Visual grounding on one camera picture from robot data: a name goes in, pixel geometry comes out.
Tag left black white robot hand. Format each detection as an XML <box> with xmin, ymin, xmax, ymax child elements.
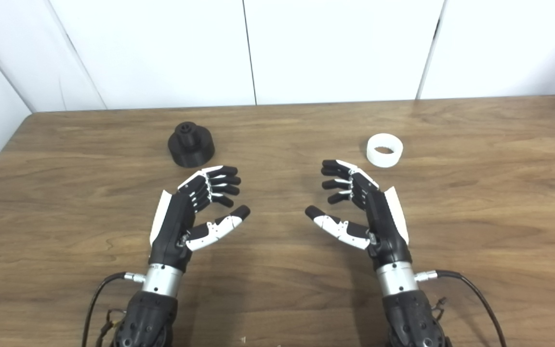
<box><xmin>149</xmin><ymin>165</ymin><xmax>251</xmax><ymax>271</ymax></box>

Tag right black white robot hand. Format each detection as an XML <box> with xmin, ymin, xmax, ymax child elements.
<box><xmin>305</xmin><ymin>160</ymin><xmax>412</xmax><ymax>271</ymax></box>

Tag white plastic ring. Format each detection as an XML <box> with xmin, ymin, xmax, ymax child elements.
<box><xmin>367</xmin><ymin>133</ymin><xmax>404</xmax><ymax>168</ymax></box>

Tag round black plastic part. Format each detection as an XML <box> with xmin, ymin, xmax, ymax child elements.
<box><xmin>168</xmin><ymin>121</ymin><xmax>215</xmax><ymax>168</ymax></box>

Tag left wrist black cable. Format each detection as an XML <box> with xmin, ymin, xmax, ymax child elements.
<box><xmin>81</xmin><ymin>271</ymin><xmax>147</xmax><ymax>347</ymax></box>

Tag left arm thin wire bundle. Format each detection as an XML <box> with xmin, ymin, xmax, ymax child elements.
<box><xmin>95</xmin><ymin>308</ymin><xmax>126</xmax><ymax>347</ymax></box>

